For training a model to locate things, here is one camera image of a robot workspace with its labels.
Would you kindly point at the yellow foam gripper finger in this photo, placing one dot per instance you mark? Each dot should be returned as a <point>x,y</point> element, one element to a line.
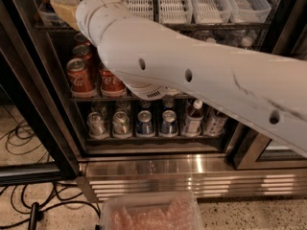
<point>66,10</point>

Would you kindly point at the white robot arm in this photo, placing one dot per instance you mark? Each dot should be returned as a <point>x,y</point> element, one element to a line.
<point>265,92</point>

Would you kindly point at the back left coca-cola can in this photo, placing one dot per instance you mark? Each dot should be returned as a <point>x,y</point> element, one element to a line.
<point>80,39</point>

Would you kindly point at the coca-cola can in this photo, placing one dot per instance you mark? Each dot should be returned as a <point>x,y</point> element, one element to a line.
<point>79,75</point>
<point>85,52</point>
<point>80,39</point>
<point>110,84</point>

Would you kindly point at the middle left coca-cola can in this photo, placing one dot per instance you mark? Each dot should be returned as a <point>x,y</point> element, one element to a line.
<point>85,52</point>

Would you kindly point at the front left coca-cola can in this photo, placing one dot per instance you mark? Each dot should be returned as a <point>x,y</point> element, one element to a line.
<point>79,75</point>

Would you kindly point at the front middle coca-cola can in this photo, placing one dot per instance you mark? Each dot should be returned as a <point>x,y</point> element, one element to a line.
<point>110,84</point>

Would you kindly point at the front left silver can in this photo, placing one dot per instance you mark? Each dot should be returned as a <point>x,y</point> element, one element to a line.
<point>96,125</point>

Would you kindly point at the silver can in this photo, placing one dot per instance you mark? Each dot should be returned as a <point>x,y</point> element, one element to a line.
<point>96,125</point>
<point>121,125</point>

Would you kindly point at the front left blue can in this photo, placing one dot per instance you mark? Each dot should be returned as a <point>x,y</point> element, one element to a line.
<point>144,126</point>

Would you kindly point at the blue can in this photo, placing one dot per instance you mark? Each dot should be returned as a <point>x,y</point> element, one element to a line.
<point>168,127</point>
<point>144,126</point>

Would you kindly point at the front right blue can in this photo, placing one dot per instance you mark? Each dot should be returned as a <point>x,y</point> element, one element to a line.
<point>168,127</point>

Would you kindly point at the white empty shelf tray right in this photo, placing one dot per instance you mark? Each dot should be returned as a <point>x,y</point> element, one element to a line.
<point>249,11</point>

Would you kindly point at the steel fridge base grille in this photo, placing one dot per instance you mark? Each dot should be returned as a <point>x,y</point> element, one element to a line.
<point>202,175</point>

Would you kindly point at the left tea bottle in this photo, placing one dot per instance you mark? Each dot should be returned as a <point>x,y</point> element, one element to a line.
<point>192,119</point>

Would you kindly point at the tea bottle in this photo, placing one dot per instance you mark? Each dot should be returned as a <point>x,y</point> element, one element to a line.
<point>214,122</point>
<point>192,119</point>

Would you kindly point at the front right water bottle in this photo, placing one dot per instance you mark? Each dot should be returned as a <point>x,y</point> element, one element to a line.
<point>240,38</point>

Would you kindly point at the right tea bottle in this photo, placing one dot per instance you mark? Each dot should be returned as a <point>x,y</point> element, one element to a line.
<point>214,122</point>

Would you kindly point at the clear plastic bin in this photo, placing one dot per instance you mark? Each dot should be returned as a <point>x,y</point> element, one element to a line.
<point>152,211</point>

